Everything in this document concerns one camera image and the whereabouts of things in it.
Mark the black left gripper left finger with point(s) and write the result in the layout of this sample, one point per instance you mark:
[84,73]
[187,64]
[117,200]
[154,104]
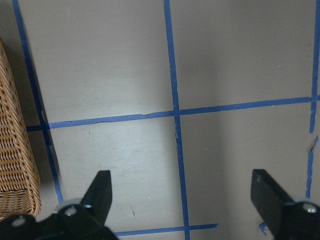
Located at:
[98,198]

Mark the brown wicker basket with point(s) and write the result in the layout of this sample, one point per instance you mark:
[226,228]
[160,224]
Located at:
[19,176]

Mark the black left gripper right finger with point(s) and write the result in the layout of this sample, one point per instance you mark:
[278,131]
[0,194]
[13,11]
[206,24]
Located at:
[269,198]

